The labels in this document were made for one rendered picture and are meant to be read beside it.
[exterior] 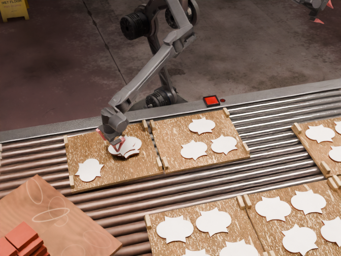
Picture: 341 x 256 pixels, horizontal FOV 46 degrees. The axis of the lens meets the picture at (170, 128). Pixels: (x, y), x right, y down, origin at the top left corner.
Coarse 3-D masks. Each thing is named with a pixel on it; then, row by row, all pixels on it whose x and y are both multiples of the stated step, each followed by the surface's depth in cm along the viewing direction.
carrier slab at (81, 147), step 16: (128, 128) 202; (80, 144) 194; (96, 144) 194; (144, 144) 194; (80, 160) 186; (112, 160) 186; (128, 160) 186; (144, 160) 186; (112, 176) 179; (128, 176) 179; (144, 176) 179
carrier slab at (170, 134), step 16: (208, 112) 211; (160, 128) 202; (176, 128) 202; (224, 128) 202; (160, 144) 194; (176, 144) 194; (208, 144) 194; (240, 144) 194; (176, 160) 186; (192, 160) 186; (208, 160) 186; (224, 160) 186
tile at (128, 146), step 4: (120, 136) 192; (128, 140) 190; (132, 140) 190; (124, 144) 188; (128, 144) 188; (132, 144) 188; (108, 148) 186; (112, 148) 186; (124, 148) 186; (128, 148) 186; (132, 148) 186; (112, 152) 184; (116, 152) 184; (120, 152) 184; (124, 152) 184
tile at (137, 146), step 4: (136, 140) 192; (136, 144) 189; (140, 144) 189; (136, 148) 188; (128, 152) 186; (132, 152) 186; (136, 152) 186; (120, 156) 185; (124, 156) 184; (128, 156) 185
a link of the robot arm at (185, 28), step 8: (168, 0) 196; (176, 0) 194; (176, 8) 191; (176, 16) 188; (184, 16) 186; (184, 24) 183; (176, 32) 181; (184, 32) 179; (192, 32) 182; (176, 40) 178; (184, 40) 183; (192, 40) 184; (176, 48) 182; (184, 48) 184
